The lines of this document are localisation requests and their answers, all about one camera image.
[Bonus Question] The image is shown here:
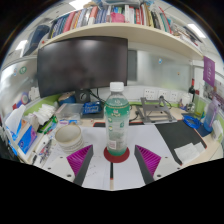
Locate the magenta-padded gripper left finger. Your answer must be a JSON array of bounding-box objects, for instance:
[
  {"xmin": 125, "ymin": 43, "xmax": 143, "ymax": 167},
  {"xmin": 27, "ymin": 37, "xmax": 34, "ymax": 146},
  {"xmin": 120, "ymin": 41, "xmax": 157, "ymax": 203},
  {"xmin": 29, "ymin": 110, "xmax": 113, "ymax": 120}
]
[{"xmin": 42, "ymin": 144, "xmax": 95, "ymax": 187}]

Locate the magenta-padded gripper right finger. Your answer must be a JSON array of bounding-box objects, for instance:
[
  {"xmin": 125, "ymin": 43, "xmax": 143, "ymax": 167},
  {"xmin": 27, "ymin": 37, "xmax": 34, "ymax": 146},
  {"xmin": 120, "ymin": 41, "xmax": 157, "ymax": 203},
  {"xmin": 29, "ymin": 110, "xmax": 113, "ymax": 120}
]
[{"xmin": 133, "ymin": 144, "xmax": 184, "ymax": 185}]

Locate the green-labelled clear drink bottle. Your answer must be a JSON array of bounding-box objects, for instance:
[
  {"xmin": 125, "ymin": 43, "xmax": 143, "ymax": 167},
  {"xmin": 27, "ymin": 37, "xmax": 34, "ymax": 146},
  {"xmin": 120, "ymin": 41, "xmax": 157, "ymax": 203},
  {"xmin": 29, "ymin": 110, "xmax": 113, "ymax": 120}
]
[{"xmin": 104, "ymin": 81, "xmax": 131, "ymax": 157}]

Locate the white paper sheet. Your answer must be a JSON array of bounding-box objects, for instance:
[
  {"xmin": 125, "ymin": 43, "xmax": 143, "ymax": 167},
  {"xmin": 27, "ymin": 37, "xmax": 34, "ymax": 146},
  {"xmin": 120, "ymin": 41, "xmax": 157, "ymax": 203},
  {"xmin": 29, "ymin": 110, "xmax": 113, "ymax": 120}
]
[{"xmin": 43, "ymin": 124, "xmax": 183, "ymax": 191}]

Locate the flat round red coaster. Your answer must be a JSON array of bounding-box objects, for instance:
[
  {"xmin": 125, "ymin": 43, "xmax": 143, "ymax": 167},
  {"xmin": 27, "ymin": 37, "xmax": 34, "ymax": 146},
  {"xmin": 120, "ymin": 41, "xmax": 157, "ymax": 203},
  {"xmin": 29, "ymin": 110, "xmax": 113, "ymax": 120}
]
[{"xmin": 103, "ymin": 146, "xmax": 131, "ymax": 164}]

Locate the dark pencil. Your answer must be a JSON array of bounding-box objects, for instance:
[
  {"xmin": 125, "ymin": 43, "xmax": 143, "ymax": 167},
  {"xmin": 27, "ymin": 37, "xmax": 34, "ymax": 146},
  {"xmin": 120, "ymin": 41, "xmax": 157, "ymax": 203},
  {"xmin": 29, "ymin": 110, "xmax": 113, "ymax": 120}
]
[{"xmin": 109, "ymin": 162, "xmax": 115, "ymax": 191}]

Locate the white folded cloth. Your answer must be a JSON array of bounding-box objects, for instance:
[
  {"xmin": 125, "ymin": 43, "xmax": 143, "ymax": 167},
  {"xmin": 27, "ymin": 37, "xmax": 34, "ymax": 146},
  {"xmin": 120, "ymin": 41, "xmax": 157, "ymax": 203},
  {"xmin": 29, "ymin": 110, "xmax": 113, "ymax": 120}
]
[{"xmin": 173, "ymin": 142, "xmax": 206, "ymax": 165}]

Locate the black desk mat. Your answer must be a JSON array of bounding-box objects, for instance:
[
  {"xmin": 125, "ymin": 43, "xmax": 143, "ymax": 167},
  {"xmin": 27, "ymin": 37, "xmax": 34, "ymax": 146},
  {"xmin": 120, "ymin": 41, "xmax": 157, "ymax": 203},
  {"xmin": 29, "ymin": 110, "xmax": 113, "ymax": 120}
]
[{"xmin": 154, "ymin": 119, "xmax": 208, "ymax": 166}]

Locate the grey metal laptop stand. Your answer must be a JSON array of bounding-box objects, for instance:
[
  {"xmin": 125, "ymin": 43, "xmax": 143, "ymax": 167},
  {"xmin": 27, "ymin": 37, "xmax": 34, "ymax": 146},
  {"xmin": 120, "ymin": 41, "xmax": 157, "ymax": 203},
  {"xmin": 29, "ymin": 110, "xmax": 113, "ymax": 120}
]
[{"xmin": 135, "ymin": 96, "xmax": 178, "ymax": 125}]

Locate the clear plastic box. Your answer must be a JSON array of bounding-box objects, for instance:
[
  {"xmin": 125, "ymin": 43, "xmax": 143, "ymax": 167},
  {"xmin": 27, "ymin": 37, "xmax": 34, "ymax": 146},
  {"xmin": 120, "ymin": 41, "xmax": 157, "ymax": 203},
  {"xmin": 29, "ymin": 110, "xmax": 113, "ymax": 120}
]
[{"xmin": 54, "ymin": 102, "xmax": 84, "ymax": 122}]

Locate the blue circuit board box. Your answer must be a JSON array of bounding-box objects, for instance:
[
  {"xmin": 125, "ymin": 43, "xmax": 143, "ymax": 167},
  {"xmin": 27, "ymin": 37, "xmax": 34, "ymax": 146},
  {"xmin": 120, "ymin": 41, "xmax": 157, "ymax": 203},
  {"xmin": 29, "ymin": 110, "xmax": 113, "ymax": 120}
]
[{"xmin": 82, "ymin": 101, "xmax": 103, "ymax": 115}]

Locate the white tissue stack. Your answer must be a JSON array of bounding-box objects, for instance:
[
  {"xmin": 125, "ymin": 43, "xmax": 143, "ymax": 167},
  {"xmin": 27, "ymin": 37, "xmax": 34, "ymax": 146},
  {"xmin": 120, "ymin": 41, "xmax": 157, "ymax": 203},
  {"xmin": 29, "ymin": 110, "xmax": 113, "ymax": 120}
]
[{"xmin": 33, "ymin": 103, "xmax": 57, "ymax": 126}]

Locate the blue round tin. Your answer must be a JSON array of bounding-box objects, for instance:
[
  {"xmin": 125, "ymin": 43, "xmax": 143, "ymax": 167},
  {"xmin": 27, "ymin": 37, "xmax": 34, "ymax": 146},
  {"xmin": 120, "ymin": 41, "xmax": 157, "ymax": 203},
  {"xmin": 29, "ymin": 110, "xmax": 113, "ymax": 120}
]
[{"xmin": 57, "ymin": 92, "xmax": 78, "ymax": 107}]

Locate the translucent purple bottle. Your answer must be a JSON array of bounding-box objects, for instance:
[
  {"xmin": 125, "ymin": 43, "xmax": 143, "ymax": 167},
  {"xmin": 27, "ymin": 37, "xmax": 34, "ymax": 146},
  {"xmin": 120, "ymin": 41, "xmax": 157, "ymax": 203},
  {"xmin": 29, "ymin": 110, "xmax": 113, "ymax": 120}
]
[{"xmin": 203, "ymin": 99, "xmax": 219, "ymax": 133}]

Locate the dark glass bottle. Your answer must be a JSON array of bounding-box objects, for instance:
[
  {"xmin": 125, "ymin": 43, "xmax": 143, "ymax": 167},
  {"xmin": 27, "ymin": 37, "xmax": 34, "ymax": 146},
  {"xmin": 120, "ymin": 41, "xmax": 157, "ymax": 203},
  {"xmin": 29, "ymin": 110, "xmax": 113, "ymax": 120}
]
[{"xmin": 188, "ymin": 78, "xmax": 197, "ymax": 95}]

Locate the black computer monitor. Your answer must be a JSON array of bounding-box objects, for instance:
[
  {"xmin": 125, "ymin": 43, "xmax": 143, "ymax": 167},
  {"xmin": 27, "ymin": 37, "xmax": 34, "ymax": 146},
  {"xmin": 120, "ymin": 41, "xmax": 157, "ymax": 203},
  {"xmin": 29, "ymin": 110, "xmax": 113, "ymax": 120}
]
[{"xmin": 36, "ymin": 35, "xmax": 129, "ymax": 104}]

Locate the purple hanging sign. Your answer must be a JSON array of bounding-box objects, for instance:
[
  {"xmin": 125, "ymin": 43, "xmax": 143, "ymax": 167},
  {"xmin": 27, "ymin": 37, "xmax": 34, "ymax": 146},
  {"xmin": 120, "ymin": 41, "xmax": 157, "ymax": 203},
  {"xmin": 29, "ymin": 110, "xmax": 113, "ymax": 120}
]
[{"xmin": 202, "ymin": 55, "xmax": 216, "ymax": 88}]

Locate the black cable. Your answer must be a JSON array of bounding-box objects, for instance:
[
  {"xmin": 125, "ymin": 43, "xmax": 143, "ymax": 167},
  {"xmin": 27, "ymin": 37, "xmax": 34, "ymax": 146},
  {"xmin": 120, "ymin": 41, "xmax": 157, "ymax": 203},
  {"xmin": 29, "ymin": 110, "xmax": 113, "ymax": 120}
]
[{"xmin": 128, "ymin": 101, "xmax": 144, "ymax": 123}]

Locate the blue coiled cable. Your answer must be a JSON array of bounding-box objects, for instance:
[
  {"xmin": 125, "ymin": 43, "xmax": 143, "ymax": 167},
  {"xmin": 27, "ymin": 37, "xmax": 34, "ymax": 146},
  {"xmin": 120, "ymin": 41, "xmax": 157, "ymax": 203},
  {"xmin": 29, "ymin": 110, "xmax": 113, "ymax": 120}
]
[{"xmin": 181, "ymin": 113, "xmax": 202, "ymax": 130}]

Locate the white wall socket strip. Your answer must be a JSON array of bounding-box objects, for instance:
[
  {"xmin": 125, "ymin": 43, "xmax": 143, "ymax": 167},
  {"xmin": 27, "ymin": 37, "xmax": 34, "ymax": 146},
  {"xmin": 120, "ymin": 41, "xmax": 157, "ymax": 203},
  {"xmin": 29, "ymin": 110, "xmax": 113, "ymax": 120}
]
[{"xmin": 143, "ymin": 87, "xmax": 181, "ymax": 103}]

